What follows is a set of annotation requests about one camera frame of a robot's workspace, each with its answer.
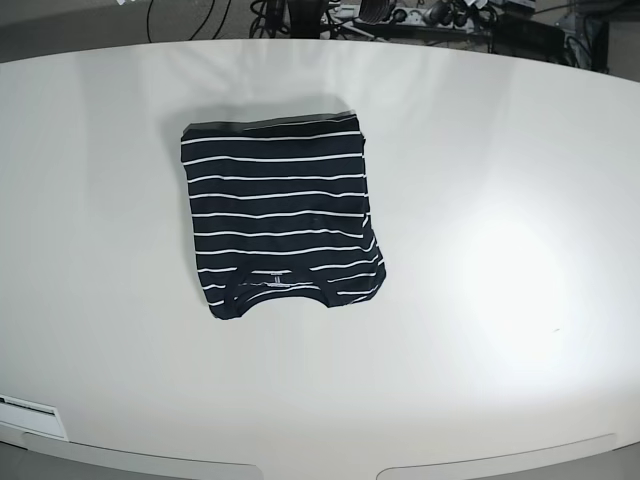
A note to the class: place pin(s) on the navy white striped T-shirt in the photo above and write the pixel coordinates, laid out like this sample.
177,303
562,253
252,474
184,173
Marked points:
280,209

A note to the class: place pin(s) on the white power strip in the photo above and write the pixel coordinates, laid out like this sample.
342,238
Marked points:
398,16

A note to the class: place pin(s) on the black box behind table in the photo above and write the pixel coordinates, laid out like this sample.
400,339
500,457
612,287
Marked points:
512,35

